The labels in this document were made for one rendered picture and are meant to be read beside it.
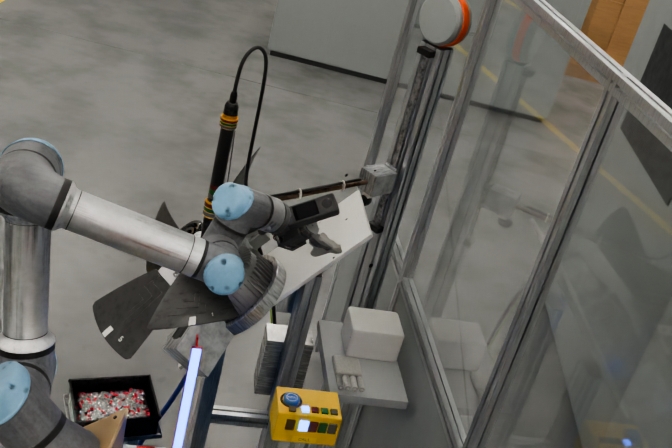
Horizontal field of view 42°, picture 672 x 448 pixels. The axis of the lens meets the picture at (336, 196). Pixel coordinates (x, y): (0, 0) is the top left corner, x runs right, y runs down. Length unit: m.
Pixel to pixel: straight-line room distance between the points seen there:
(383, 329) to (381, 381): 0.16
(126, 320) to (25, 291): 0.74
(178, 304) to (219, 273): 0.64
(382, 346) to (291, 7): 5.35
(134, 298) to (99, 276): 1.92
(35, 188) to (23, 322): 0.33
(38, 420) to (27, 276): 0.27
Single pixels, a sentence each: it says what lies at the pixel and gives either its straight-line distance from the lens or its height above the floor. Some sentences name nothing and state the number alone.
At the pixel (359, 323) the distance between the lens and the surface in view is 2.71.
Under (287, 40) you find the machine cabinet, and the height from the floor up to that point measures 0.18.
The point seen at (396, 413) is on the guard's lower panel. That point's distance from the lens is 2.87.
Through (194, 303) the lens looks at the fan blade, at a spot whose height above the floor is 1.19.
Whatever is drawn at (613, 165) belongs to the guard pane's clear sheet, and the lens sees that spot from 1.81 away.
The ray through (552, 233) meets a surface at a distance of 1.97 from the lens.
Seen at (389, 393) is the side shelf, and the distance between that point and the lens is 2.66.
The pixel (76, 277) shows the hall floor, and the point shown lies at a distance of 4.39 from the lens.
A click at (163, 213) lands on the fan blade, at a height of 1.13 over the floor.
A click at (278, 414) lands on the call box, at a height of 1.07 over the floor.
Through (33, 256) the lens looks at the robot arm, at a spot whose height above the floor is 1.51.
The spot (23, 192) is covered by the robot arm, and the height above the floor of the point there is 1.69.
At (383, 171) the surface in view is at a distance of 2.67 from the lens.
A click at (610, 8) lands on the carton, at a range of 9.96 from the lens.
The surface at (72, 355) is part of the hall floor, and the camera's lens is 3.92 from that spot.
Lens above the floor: 2.47
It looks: 26 degrees down
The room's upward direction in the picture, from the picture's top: 15 degrees clockwise
